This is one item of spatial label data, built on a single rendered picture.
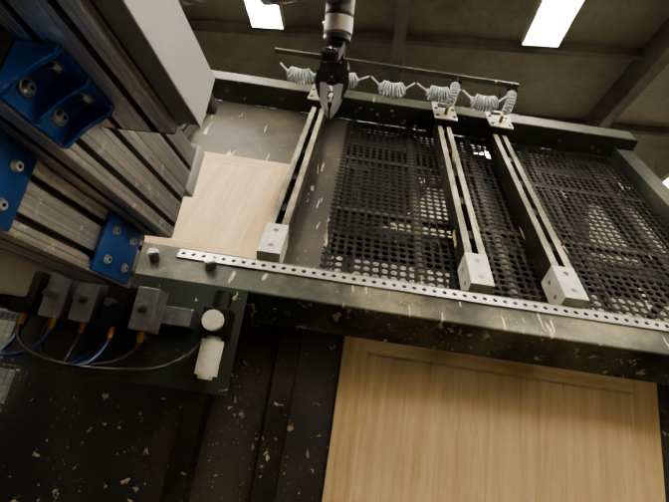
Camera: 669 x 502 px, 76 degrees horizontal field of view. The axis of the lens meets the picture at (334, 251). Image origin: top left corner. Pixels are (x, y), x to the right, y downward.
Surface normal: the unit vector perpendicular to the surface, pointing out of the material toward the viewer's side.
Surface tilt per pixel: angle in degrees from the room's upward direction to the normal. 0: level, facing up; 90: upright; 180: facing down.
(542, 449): 90
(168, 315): 90
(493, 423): 90
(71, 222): 90
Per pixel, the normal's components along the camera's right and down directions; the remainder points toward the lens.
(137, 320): 0.04, -0.29
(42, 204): 0.99, 0.12
